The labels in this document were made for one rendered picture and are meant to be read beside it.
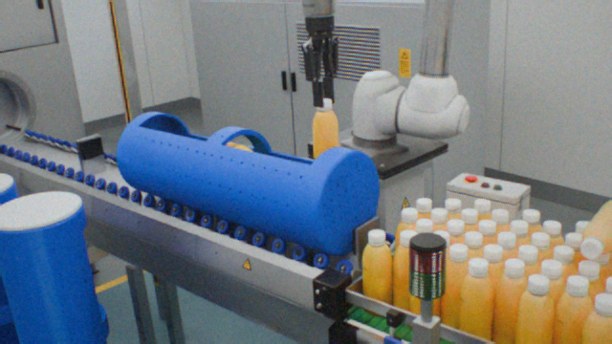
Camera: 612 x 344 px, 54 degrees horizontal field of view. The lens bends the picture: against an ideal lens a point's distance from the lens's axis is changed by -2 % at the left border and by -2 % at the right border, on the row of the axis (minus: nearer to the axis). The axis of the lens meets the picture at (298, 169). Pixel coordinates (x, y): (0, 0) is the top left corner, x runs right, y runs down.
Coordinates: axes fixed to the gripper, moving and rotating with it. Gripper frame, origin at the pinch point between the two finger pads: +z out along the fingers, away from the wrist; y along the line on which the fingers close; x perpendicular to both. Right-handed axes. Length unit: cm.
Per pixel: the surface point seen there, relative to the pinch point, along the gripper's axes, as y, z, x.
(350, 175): 5.0, 19.5, 11.5
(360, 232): 9.6, 32.5, 17.4
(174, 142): 15, 17, -48
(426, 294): 44, 19, 56
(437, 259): 43, 12, 57
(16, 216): 56, 33, -76
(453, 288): 18, 34, 48
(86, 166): 9, 41, -116
